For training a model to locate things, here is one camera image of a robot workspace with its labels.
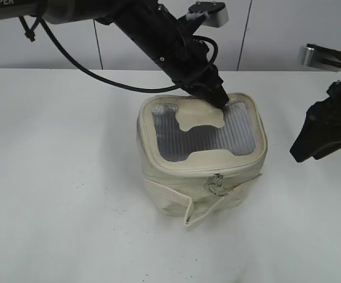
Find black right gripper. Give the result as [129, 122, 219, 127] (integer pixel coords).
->
[290, 81, 341, 163]

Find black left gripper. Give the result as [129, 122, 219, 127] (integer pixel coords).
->
[161, 41, 228, 108]

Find cream zippered bag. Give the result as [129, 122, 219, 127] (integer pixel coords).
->
[137, 93, 268, 228]

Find metal zipper pull ring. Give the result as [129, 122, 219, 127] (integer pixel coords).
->
[207, 173, 228, 198]

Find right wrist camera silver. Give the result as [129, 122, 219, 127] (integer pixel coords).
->
[297, 43, 341, 73]

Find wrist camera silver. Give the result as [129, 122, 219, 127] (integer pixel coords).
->
[185, 1, 229, 28]
[297, 43, 341, 73]

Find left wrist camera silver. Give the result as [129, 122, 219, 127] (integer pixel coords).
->
[185, 1, 229, 28]

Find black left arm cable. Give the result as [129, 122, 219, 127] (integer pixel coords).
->
[18, 16, 220, 93]

